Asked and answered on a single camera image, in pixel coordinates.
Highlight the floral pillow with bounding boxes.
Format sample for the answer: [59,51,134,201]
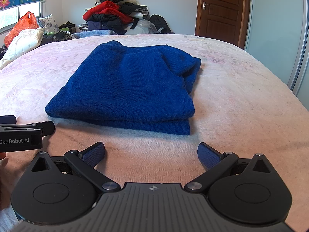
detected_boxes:
[37,14,60,34]

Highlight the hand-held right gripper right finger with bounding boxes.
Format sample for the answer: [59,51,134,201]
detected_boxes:
[185,142,274,194]

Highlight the brown wooden door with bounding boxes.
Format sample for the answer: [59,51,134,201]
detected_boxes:
[194,0,252,49]

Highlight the orange plastic bag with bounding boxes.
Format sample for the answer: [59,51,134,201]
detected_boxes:
[3,11,40,48]

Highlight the white quilted pillow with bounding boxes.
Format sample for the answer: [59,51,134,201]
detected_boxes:
[0,28,45,69]

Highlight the dark patterned clothes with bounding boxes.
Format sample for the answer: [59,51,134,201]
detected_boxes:
[39,32,73,47]

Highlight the light blue towel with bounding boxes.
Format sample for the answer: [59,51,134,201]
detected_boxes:
[72,30,119,39]

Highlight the window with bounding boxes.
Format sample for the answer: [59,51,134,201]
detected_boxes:
[0,1,44,34]

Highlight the pile of clothes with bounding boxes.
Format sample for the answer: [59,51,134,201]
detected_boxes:
[78,0,149,35]

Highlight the translucent plastic bag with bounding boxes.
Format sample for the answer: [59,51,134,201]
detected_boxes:
[126,19,159,36]

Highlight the black bag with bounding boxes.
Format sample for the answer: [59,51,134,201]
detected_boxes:
[149,14,172,34]

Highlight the pale sliding wardrobe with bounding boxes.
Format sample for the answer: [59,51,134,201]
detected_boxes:
[243,0,309,108]

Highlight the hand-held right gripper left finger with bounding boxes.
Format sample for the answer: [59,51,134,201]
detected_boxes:
[29,142,121,194]

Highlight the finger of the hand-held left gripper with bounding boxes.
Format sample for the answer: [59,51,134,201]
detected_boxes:
[0,115,17,124]
[26,121,55,136]

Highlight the pink bed sheet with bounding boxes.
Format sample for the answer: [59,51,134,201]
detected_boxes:
[0,33,309,228]

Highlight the blue knit sweater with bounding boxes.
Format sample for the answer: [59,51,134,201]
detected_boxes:
[45,41,202,136]

